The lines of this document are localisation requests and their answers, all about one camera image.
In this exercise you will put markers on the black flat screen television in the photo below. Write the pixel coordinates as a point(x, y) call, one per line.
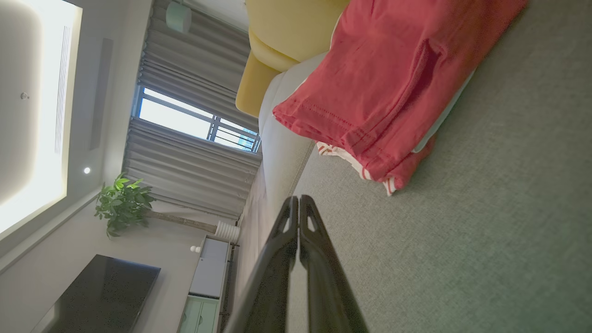
point(101, 296)

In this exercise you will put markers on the red shorts with white stripe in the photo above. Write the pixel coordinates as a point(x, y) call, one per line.
point(393, 83)

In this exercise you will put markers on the small white figurine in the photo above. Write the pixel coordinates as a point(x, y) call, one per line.
point(195, 249)

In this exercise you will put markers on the window with balcony railing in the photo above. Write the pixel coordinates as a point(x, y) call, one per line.
point(175, 118)

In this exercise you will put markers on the grey sofa seat cushion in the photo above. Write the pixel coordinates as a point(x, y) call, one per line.
point(282, 157)

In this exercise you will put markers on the wide yellow sofa backrest cushion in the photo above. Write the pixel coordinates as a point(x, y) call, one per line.
point(291, 25)

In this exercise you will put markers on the large grey fabric ottoman seat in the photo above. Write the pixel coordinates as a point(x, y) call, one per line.
point(485, 231)

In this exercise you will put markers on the pale cylindrical lamp shade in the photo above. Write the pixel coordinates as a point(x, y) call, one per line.
point(178, 17)

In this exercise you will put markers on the white linear ceiling air vent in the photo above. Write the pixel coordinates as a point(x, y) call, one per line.
point(62, 88)

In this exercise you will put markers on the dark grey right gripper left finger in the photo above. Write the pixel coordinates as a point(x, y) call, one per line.
point(268, 286)

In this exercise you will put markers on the grey pleated curtain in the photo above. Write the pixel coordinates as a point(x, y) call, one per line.
point(194, 180)
point(199, 64)

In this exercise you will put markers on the green leafy indoor tree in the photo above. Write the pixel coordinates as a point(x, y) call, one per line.
point(122, 203)

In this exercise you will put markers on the white ribbed plant pot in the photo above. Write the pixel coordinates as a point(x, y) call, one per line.
point(228, 231)

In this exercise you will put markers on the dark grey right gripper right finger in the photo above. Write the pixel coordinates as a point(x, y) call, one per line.
point(328, 286)

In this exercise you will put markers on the grey television cabinet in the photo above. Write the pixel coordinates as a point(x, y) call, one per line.
point(208, 277)

